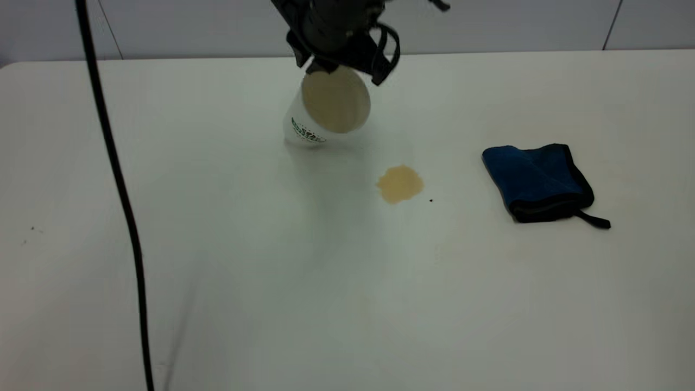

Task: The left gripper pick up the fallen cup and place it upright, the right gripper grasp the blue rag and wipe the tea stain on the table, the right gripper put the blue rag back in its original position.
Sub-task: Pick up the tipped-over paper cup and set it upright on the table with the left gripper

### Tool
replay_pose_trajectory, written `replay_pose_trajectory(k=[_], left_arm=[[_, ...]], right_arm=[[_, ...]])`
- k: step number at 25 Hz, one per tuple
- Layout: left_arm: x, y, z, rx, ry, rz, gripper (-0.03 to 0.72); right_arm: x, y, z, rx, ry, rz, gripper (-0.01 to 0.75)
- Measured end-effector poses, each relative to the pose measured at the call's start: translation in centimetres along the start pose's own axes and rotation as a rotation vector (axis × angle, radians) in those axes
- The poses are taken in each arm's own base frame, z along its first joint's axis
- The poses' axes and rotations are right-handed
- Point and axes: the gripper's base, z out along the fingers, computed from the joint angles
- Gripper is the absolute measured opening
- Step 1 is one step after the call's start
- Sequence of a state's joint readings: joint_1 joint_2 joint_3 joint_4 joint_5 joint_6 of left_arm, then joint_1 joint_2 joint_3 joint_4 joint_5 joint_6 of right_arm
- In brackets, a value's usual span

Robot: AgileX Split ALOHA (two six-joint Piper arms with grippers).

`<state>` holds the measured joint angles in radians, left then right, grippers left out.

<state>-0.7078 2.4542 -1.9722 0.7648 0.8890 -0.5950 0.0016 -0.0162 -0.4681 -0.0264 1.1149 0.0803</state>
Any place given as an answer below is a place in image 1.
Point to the white paper coffee cup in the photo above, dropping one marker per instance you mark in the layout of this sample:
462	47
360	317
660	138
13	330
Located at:
334	103

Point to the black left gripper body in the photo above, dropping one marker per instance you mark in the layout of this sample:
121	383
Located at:
331	27

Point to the blue cloth with black trim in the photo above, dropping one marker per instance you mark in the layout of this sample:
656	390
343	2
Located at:
535	179

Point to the tan coffee spill puddle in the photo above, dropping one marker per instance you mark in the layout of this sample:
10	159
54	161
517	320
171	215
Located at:
400	183

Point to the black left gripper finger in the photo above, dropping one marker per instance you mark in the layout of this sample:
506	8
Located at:
396	49
307	61

